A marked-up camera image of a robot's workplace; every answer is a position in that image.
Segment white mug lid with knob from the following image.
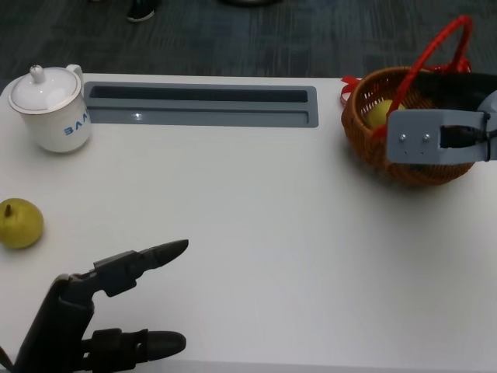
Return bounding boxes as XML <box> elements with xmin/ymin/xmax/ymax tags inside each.
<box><xmin>8</xmin><ymin>64</ymin><xmax>85</xmax><ymax>115</ymax></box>

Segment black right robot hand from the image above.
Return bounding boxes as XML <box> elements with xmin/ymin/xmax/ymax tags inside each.
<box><xmin>415</xmin><ymin>71</ymin><xmax>497</xmax><ymax>113</ymax></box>

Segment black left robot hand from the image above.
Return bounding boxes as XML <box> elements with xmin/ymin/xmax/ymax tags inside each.
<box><xmin>15</xmin><ymin>239</ymin><xmax>190</xmax><ymax>373</ymax></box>

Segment dark shoe with white sole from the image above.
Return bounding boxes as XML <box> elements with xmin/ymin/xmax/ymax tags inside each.
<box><xmin>127</xmin><ymin>0</ymin><xmax>156</xmax><ymax>23</ymax></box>

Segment smooth yellow-green pear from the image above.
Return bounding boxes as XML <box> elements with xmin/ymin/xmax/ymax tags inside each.
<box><xmin>367</xmin><ymin>99</ymin><xmax>405</xmax><ymax>128</ymax></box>

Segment wicker basket with red handle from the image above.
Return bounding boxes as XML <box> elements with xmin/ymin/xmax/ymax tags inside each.
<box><xmin>340</xmin><ymin>14</ymin><xmax>482</xmax><ymax>187</ymax></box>

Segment grey table cable tray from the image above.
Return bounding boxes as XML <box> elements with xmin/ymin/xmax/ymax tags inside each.
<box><xmin>83</xmin><ymin>81</ymin><xmax>320</xmax><ymax>129</ymax></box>

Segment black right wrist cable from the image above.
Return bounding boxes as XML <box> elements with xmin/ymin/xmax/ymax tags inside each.
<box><xmin>440</xmin><ymin>124</ymin><xmax>497</xmax><ymax>149</ymax></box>

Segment white ceramic mug blue letters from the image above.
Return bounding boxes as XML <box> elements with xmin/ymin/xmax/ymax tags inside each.
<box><xmin>19</xmin><ymin>64</ymin><xmax>92</xmax><ymax>153</ymax></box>

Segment yellow-green pear with brown stem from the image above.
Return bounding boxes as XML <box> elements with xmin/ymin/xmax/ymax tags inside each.
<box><xmin>0</xmin><ymin>198</ymin><xmax>44</xmax><ymax>249</ymax></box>

